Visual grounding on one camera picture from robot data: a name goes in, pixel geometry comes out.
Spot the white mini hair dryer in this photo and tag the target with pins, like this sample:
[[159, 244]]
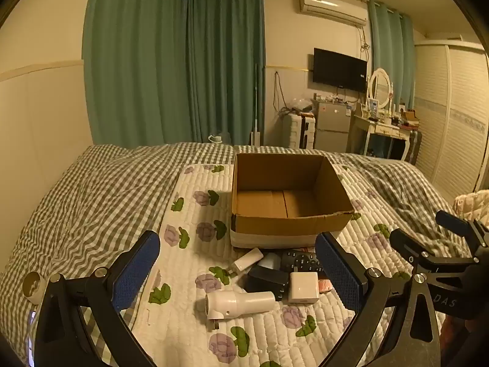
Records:
[[244, 302]]

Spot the black power adapter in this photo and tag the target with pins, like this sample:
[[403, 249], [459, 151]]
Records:
[[265, 281]]

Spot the white floral quilted mat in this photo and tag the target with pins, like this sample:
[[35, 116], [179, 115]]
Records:
[[191, 252]]

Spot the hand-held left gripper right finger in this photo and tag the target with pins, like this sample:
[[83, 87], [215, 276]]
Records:
[[338, 271]]

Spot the white louvred wardrobe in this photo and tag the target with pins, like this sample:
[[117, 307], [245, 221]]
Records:
[[450, 114]]

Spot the white mop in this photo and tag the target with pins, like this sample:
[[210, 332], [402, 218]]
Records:
[[255, 137]]

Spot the narrow green curtain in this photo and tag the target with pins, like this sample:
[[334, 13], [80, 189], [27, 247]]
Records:
[[225, 65]]

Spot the wide green curtain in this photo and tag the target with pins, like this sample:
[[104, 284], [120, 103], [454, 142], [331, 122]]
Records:
[[133, 65]]

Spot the pale teal curtain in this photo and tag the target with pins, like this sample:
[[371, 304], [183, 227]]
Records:
[[391, 53]]

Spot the black wall television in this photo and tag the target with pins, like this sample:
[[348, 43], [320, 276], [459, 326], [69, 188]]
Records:
[[338, 69]]

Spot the small photo frame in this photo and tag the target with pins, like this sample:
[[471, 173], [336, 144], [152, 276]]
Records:
[[373, 105]]

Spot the white suitcase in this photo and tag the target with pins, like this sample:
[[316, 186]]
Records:
[[296, 132]]

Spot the white bottle red label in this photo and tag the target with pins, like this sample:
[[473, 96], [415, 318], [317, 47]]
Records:
[[325, 286]]

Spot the white oval vanity mirror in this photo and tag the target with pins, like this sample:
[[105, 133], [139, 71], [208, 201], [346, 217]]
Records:
[[380, 86]]

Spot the grey small fridge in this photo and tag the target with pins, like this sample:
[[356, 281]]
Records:
[[331, 126]]

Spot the white vanity table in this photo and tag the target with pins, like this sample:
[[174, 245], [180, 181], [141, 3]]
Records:
[[376, 128]]

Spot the dark suitcase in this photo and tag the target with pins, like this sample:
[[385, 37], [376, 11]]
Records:
[[414, 147]]

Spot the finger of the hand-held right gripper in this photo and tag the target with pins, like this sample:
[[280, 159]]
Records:
[[450, 220], [405, 242]]

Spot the white usb dongle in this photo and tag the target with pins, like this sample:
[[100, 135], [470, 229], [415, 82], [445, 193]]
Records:
[[248, 260]]

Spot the pale frilled cushion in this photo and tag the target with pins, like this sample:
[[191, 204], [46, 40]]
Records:
[[472, 202]]

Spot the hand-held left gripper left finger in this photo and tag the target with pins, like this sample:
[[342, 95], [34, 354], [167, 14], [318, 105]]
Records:
[[139, 271]]

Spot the white charger cube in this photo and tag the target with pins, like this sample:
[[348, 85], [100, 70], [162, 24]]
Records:
[[303, 286]]

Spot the brown cardboard box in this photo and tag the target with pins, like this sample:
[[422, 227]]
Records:
[[290, 233]]

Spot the black remote control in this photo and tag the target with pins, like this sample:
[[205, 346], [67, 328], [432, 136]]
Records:
[[301, 262]]

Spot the clear plastic bag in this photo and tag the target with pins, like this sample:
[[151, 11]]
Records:
[[298, 104]]

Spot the grey white small device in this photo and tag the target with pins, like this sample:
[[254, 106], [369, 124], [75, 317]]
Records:
[[270, 262]]

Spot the white air conditioner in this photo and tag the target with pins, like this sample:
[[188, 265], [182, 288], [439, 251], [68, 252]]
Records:
[[330, 7]]

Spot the tape roll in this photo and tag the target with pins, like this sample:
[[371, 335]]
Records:
[[26, 292]]

